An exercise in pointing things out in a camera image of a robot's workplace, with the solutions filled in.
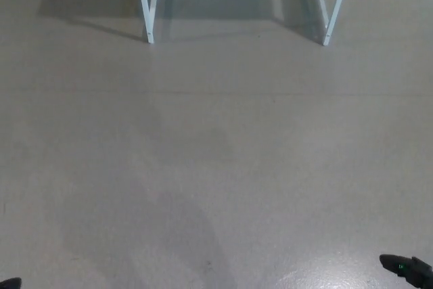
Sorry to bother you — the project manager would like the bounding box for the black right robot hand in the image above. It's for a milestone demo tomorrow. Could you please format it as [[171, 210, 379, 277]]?
[[379, 253, 433, 289]]

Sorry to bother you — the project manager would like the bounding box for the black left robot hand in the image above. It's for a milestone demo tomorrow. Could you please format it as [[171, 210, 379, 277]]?
[[0, 277, 22, 289]]

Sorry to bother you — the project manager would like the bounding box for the white desk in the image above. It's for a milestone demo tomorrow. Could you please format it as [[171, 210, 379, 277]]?
[[134, 0, 355, 47]]

